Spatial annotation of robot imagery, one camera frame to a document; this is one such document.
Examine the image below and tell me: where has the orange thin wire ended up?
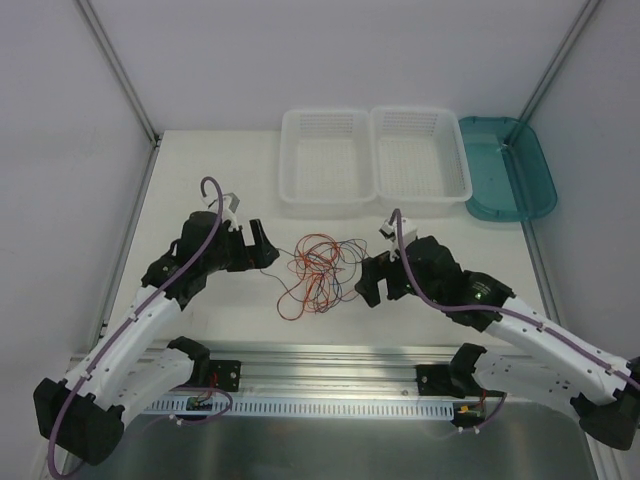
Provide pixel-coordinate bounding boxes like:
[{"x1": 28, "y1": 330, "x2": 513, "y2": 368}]
[{"x1": 276, "y1": 233, "x2": 346, "y2": 321}]

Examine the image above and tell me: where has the right white perforated basket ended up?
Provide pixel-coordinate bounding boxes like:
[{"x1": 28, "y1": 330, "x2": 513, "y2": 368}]
[{"x1": 369, "y1": 106, "x2": 473, "y2": 218}]

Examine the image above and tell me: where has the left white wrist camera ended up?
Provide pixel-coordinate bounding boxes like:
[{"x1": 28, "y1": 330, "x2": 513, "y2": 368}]
[{"x1": 201, "y1": 193, "x2": 240, "y2": 222}]

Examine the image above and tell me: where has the white perforated basket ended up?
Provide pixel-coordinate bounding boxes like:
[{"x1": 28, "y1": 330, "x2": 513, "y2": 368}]
[
  {"x1": 369, "y1": 106, "x2": 473, "y2": 218},
  {"x1": 278, "y1": 108, "x2": 375, "y2": 219}
]

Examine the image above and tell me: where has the teal plastic tray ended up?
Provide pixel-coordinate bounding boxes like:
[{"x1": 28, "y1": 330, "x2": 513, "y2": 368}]
[{"x1": 459, "y1": 116, "x2": 557, "y2": 223}]

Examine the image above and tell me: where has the dark brown thin wire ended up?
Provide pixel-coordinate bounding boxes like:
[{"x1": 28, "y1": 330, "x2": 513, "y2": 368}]
[{"x1": 258, "y1": 247, "x2": 301, "y2": 296}]

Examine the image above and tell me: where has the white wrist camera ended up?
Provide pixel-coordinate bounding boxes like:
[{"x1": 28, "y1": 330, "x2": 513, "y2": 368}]
[
  {"x1": 379, "y1": 218, "x2": 418, "y2": 251},
  {"x1": 201, "y1": 193, "x2": 240, "y2": 222}
]

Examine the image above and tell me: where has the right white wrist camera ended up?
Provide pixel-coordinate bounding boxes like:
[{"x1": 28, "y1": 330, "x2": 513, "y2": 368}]
[{"x1": 379, "y1": 218, "x2": 418, "y2": 251}]

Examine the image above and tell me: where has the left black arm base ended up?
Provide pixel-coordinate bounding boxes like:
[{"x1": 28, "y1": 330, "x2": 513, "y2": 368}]
[{"x1": 197, "y1": 359, "x2": 242, "y2": 393}]

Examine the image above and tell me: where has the left white perforated basket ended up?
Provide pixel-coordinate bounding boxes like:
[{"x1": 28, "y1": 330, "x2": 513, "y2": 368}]
[{"x1": 278, "y1": 108, "x2": 375, "y2": 219}]

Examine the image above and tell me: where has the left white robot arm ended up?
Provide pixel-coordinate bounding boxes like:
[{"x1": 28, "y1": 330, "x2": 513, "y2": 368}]
[{"x1": 33, "y1": 211, "x2": 279, "y2": 466}]

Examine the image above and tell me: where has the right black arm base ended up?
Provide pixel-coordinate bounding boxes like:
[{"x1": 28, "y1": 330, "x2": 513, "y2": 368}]
[{"x1": 415, "y1": 364, "x2": 483, "y2": 399}]

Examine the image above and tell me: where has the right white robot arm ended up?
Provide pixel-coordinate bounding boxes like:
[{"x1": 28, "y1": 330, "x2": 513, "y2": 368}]
[{"x1": 355, "y1": 236, "x2": 639, "y2": 451}]

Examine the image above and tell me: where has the aluminium mounting rail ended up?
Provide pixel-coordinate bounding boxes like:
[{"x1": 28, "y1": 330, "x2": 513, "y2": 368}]
[{"x1": 69, "y1": 339, "x2": 601, "y2": 401}]

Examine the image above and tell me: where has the slotted white cable duct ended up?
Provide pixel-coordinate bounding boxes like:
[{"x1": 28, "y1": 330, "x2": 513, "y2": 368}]
[{"x1": 144, "y1": 395, "x2": 454, "y2": 421}]

